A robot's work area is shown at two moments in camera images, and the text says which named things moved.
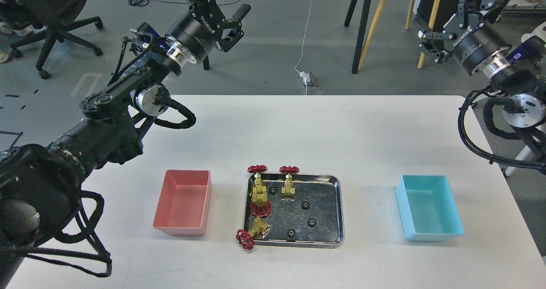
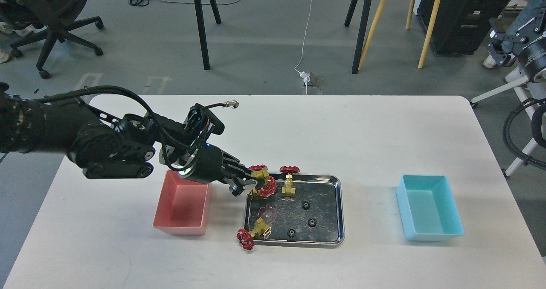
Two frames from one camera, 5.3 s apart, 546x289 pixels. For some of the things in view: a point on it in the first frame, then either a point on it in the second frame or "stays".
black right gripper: [473, 43] to [528, 42]
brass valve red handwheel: [261, 211] to [268, 189]
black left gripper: [192, 36] to [209, 164]
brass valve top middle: [288, 190] stays
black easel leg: [366, 12] stays
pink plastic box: [183, 205] stays
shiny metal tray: [315, 217] stays
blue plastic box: [428, 210] stays
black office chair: [54, 5] stays
